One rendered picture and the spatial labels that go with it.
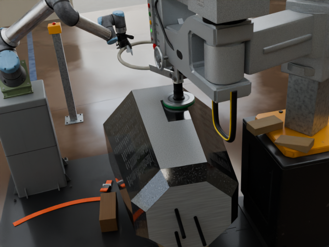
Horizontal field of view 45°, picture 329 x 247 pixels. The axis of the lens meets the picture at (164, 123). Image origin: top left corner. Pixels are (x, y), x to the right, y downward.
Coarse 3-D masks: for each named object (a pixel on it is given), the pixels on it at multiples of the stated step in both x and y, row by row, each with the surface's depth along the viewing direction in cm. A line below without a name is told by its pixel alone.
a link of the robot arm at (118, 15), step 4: (116, 12) 310; (120, 12) 309; (116, 16) 309; (120, 16) 309; (124, 16) 313; (116, 20) 310; (120, 20) 311; (124, 20) 314; (116, 24) 312; (120, 24) 313; (124, 24) 315
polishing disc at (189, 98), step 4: (172, 92) 276; (184, 92) 275; (164, 96) 271; (168, 96) 271; (172, 96) 270; (188, 96) 269; (192, 96) 268; (164, 100) 265; (168, 100) 265; (172, 100) 265; (176, 100) 264; (180, 100) 264; (184, 100) 263; (188, 100) 263; (192, 100) 263; (168, 104) 261; (172, 104) 259; (176, 104) 259; (180, 104) 259; (184, 104) 259; (188, 104) 260
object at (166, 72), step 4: (152, 68) 290; (156, 68) 280; (164, 68) 295; (168, 68) 290; (156, 72) 283; (160, 72) 273; (164, 72) 264; (168, 72) 256; (172, 72) 248; (168, 76) 258; (172, 76) 250; (180, 76) 236; (184, 76) 238; (180, 80) 238
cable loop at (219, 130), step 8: (232, 96) 187; (216, 104) 210; (232, 104) 189; (216, 112) 212; (232, 112) 191; (216, 120) 214; (232, 120) 193; (216, 128) 214; (232, 128) 196; (224, 136) 207; (232, 136) 198
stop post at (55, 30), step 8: (48, 24) 393; (56, 24) 390; (56, 32) 389; (56, 40) 394; (56, 48) 398; (56, 56) 402; (64, 56) 404; (64, 64) 408; (64, 72) 411; (64, 80) 416; (64, 88) 420; (72, 96) 426; (72, 104) 430; (72, 112) 435; (72, 120) 439; (80, 120) 437
